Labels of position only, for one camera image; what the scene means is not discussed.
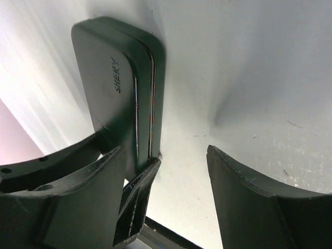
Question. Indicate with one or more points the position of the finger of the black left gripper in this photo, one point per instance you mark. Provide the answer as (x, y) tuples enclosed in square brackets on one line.
[(133, 206), (31, 174)]

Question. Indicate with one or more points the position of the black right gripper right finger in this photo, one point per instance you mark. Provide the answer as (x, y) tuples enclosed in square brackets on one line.
[(256, 211)]

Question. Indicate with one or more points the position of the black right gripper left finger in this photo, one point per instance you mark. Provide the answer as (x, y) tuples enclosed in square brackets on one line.
[(79, 210)]

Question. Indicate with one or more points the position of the dark green glasses case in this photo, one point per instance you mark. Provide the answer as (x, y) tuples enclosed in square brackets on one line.
[(115, 68)]

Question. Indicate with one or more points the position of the red sunglasses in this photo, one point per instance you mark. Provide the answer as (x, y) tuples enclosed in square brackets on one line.
[(151, 115)]

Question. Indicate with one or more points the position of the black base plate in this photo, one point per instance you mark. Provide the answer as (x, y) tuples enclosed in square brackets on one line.
[(155, 235)]

